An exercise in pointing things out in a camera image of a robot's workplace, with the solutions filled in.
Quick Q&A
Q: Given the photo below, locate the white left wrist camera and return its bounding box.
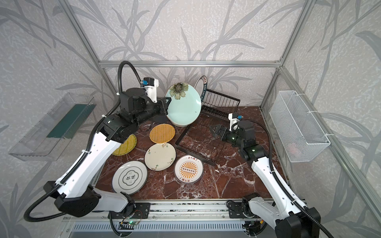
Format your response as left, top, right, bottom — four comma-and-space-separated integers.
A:
142, 77, 159, 103

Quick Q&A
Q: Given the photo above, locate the orange sunburst plate front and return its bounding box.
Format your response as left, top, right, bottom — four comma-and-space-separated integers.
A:
174, 155, 204, 184

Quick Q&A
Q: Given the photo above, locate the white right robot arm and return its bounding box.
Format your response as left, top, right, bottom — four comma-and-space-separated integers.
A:
210, 120, 333, 238

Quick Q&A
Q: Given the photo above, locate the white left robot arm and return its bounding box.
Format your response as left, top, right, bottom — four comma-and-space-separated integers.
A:
23, 60, 171, 222

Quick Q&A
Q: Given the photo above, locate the black wire dish rack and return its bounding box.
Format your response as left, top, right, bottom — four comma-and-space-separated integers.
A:
175, 89, 241, 166

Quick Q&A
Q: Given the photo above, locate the green rim lettered plate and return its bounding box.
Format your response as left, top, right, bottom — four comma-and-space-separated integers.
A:
194, 75, 208, 101

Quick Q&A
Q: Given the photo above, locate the white mesh wall basket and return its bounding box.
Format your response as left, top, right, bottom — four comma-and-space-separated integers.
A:
269, 90, 330, 163

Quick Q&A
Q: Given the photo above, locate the yellow woven plate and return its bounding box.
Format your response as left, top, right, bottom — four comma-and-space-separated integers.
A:
112, 134, 137, 156

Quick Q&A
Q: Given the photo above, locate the orange woven bamboo plate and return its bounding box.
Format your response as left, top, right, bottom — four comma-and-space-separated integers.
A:
149, 124, 176, 144

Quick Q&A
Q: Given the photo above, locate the white plate black emblem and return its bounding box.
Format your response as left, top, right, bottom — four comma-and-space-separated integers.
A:
112, 161, 148, 195

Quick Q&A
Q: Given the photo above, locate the cream floral plate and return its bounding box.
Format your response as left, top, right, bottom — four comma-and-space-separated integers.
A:
144, 143, 176, 171

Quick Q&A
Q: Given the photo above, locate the mint green flower plate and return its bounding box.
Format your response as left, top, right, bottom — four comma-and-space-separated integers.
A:
165, 82, 201, 127

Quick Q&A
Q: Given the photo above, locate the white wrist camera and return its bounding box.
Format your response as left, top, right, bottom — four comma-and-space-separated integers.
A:
142, 77, 159, 103
228, 113, 243, 131

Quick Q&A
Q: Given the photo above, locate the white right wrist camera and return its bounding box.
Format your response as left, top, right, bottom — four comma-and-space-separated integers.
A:
228, 113, 243, 131

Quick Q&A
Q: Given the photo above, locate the clear acrylic wall shelf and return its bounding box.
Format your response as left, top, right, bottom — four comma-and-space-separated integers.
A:
9, 93, 96, 162

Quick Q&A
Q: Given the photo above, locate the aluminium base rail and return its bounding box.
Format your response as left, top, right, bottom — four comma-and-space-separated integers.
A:
63, 200, 313, 222

